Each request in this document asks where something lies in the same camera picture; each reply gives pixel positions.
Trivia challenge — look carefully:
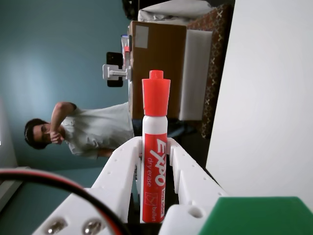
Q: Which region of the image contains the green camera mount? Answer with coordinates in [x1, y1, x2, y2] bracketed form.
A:
[198, 196, 313, 235]

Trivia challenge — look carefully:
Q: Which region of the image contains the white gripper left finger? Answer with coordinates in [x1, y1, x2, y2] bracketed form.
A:
[31, 136, 144, 235]

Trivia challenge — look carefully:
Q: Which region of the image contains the person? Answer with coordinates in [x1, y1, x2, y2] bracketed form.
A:
[23, 101, 135, 160]

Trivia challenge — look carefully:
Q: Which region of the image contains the white phone holder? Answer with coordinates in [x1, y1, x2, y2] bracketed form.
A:
[102, 63, 134, 81]

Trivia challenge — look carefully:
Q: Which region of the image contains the white foam block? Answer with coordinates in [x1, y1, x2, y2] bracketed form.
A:
[178, 29, 213, 121]

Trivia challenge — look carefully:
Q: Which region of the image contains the person's left hand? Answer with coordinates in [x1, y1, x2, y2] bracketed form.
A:
[49, 129, 66, 145]

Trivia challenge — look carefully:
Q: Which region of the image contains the patterned red rug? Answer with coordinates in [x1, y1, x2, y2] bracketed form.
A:
[187, 3, 232, 140]

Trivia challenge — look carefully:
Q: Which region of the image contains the black and red servo wire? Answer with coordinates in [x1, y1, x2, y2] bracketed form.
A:
[0, 168, 130, 235]

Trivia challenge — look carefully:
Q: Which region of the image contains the brown cardboard box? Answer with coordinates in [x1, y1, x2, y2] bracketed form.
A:
[129, 21, 188, 120]

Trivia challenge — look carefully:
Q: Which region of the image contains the red Expo dry-erase marker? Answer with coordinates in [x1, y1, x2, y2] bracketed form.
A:
[140, 70, 172, 224]

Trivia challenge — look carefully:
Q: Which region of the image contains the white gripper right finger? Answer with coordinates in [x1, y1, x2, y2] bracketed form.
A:
[158, 138, 229, 235]

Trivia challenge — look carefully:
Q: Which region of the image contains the white crumpled cloth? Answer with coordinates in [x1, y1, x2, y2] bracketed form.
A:
[137, 0, 213, 25]

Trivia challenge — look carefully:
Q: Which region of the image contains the black phone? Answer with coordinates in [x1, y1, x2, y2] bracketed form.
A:
[106, 51, 124, 88]

